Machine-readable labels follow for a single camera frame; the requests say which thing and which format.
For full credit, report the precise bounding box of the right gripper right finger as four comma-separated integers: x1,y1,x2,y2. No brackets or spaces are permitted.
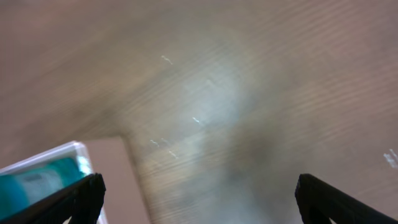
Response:
295,174,397,224

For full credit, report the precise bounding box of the teal mouthwash bottle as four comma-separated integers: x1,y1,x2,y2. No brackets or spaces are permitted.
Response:
1,158,84,220

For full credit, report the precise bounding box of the white cardboard box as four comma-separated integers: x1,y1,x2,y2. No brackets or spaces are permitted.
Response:
0,135,152,224

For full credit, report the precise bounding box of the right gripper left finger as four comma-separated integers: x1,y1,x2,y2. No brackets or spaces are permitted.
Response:
1,174,106,224

